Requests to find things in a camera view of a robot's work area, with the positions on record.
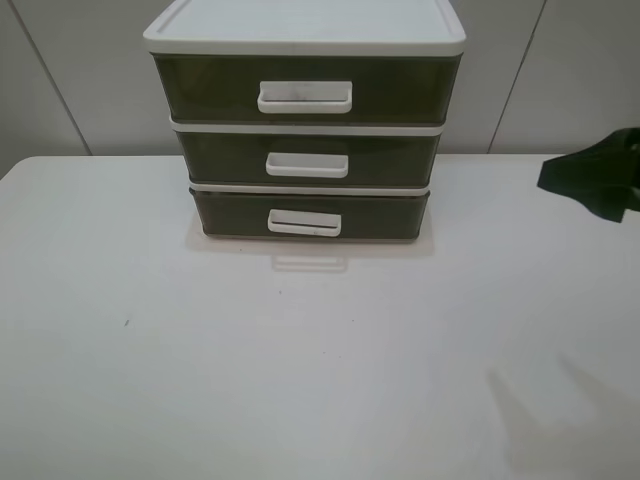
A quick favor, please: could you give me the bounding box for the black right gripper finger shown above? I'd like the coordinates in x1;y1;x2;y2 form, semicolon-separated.
537;128;639;223

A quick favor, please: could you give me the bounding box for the smoky bottom drawer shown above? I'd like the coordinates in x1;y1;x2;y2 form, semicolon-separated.
190;190;429;242

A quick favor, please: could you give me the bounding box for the smoky drawer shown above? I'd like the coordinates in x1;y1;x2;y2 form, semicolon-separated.
190;190;429;242
154;54;460;126
177;132;440;189

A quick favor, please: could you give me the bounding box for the smoky top drawer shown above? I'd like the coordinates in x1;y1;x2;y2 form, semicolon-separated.
154;54;460;126

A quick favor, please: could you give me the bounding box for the smoky middle drawer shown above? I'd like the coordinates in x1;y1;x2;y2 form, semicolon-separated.
177;132;440;189

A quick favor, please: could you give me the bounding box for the white drawer cabinet frame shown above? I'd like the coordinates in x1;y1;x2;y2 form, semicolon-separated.
143;1;466;196

